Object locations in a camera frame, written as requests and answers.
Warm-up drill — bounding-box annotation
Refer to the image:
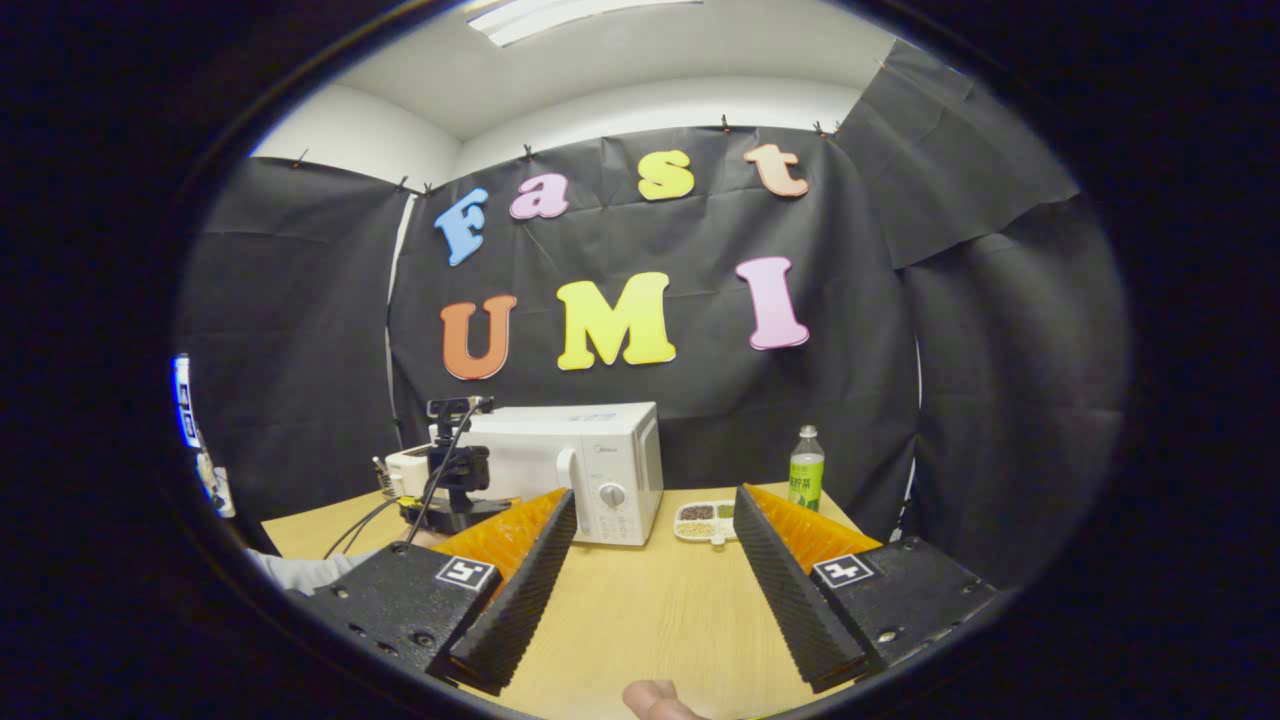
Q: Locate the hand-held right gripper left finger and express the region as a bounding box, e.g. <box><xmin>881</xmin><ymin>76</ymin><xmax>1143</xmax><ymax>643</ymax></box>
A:
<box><xmin>300</xmin><ymin>487</ymin><xmax>581</xmax><ymax>698</ymax></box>

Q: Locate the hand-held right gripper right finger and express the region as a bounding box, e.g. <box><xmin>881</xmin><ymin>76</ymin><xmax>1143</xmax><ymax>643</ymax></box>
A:
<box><xmin>732</xmin><ymin>485</ymin><xmax>1001</xmax><ymax>694</ymax></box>

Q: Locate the white microwave oven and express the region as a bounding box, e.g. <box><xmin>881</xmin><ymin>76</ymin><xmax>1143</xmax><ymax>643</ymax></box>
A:
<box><xmin>455</xmin><ymin>402</ymin><xmax>665</xmax><ymax>547</ymax></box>

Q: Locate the white toaster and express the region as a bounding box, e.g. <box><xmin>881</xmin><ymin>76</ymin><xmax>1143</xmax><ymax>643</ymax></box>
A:
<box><xmin>384</xmin><ymin>444</ymin><xmax>436</xmax><ymax>501</ymax></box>

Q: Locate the white divided snack tray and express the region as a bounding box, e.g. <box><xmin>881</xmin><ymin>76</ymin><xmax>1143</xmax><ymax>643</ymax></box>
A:
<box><xmin>673</xmin><ymin>500</ymin><xmax>739</xmax><ymax>547</ymax></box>

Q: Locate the green drink bottle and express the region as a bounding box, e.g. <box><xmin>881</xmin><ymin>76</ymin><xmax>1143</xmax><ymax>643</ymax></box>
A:
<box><xmin>787</xmin><ymin>425</ymin><xmax>827</xmax><ymax>513</ymax></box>

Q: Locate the black backdrop cloth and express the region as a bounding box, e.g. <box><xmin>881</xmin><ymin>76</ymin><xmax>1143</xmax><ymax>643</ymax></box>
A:
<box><xmin>172</xmin><ymin>40</ymin><xmax>1131</xmax><ymax>591</ymax></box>

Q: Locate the white side desk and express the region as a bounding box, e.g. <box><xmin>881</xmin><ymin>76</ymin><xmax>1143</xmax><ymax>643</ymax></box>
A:
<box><xmin>195</xmin><ymin>430</ymin><xmax>239</xmax><ymax>521</ymax></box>

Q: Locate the blue lit screen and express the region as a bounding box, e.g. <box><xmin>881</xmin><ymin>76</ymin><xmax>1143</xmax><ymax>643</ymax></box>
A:
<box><xmin>172</xmin><ymin>353</ymin><xmax>203</xmax><ymax>449</ymax></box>

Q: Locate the ceiling light panel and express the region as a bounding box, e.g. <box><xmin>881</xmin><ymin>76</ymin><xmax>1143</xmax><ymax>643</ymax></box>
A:
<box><xmin>465</xmin><ymin>0</ymin><xmax>701</xmax><ymax>48</ymax></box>

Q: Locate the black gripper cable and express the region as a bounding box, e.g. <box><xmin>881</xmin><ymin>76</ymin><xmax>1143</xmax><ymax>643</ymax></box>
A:
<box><xmin>322</xmin><ymin>400</ymin><xmax>481</xmax><ymax>561</ymax></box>

